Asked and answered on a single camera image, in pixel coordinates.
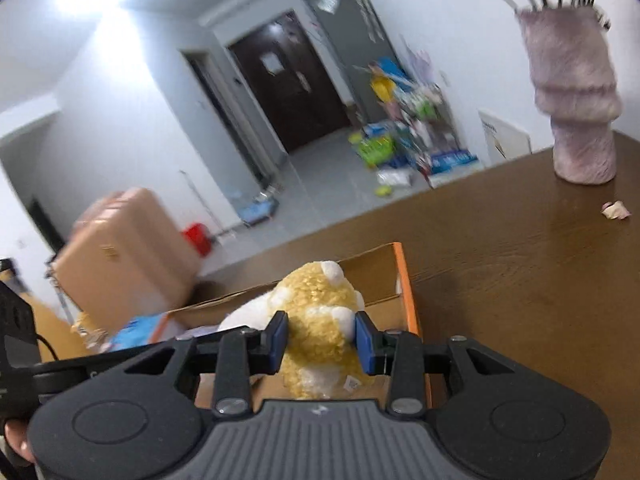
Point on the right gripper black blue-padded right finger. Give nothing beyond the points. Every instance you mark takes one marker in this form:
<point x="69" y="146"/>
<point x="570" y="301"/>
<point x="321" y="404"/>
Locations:
<point x="405" y="359"/>

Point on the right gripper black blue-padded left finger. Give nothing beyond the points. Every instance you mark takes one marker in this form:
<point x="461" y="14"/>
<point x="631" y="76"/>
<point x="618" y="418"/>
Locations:
<point x="234" y="356"/>

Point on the yellow white plush sheep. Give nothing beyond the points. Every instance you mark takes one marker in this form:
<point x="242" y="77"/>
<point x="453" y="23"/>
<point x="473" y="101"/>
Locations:
<point x="320" y="360"/>

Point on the person's left hand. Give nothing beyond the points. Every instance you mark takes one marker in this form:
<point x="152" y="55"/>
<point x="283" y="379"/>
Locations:
<point x="15" y="432"/>

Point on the red cardboard box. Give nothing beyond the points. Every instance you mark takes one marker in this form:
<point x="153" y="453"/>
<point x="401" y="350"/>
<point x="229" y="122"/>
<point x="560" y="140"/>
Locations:
<point x="380" y="275"/>

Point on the blue wet wipes pack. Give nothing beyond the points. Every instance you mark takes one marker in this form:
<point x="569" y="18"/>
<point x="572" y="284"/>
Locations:
<point x="136" y="333"/>

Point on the pink ribbed suitcase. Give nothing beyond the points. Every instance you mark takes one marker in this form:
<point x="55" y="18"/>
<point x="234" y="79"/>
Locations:
<point x="126" y="258"/>

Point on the cluttered storage rack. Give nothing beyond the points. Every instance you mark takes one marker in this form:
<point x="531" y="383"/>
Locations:
<point x="417" y="137"/>

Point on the fallen dried petal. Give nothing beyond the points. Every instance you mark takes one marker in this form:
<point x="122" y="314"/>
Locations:
<point x="615" y="211"/>

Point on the dark entrance door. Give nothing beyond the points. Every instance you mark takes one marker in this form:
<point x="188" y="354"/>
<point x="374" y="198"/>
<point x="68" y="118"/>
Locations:
<point x="289" y="81"/>

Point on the grey refrigerator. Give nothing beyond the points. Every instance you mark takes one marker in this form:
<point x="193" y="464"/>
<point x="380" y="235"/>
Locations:
<point x="357" y="39"/>

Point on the pink textured vase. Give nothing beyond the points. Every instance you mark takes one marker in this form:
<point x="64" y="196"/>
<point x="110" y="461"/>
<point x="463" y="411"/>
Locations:
<point x="576" y="87"/>

